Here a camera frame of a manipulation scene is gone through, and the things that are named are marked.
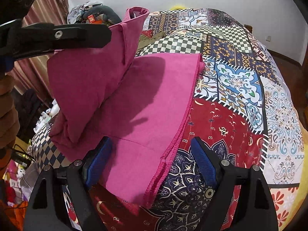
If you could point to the yellow round object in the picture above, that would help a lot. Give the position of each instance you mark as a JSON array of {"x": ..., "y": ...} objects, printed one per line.
[{"x": 177, "y": 7}]

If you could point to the pile of clothes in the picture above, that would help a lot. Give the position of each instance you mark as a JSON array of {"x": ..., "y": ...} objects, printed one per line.
[{"x": 76, "y": 14}]

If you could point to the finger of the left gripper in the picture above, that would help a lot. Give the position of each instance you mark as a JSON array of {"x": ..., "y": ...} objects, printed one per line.
[{"x": 60, "y": 37}]

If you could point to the pink pants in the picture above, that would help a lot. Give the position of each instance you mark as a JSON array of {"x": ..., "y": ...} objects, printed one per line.
[{"x": 141, "y": 101}]

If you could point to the grey neck pillow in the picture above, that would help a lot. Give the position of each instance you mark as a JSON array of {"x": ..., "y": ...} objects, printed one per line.
[{"x": 107, "y": 12}]

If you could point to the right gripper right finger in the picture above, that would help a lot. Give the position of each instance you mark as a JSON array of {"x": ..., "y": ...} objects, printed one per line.
[{"x": 255, "y": 209}]

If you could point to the orange box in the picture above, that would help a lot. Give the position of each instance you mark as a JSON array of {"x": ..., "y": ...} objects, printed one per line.
[{"x": 92, "y": 19}]

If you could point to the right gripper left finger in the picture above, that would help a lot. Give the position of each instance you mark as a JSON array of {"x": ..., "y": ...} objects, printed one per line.
[{"x": 47, "y": 209}]

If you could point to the striped red curtain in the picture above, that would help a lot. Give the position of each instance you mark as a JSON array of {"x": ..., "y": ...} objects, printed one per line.
[{"x": 32, "y": 72}]

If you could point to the patchwork patterned bedspread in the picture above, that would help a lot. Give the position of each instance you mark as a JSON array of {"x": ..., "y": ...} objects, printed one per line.
[{"x": 241, "y": 109}]

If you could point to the olive green folded pants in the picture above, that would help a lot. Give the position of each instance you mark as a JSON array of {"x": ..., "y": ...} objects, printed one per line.
[{"x": 145, "y": 40}]

